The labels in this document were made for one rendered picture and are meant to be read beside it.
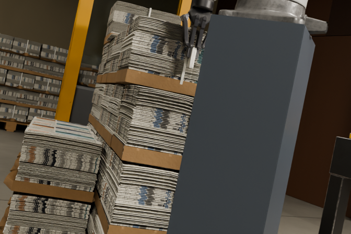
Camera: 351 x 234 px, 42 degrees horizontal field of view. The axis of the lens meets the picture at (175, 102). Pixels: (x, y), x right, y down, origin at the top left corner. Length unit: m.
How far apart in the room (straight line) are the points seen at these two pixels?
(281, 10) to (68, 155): 1.03
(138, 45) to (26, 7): 6.96
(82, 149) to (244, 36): 0.94
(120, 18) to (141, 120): 1.25
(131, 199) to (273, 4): 0.71
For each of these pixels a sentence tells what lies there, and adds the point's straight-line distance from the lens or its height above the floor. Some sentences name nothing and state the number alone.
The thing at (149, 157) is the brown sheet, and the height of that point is 0.63.
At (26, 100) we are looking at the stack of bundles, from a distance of 6.76.
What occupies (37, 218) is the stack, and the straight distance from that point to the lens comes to 1.79.
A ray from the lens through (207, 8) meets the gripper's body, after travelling 1.54.
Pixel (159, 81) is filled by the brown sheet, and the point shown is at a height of 0.86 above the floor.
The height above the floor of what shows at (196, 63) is 0.95.
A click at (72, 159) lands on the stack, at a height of 0.52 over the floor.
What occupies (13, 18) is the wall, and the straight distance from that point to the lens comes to 8.37.
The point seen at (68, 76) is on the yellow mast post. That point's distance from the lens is 3.01.
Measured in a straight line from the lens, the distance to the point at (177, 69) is 1.54.
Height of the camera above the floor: 0.79
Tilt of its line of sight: 1 degrees up
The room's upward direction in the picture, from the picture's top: 12 degrees clockwise
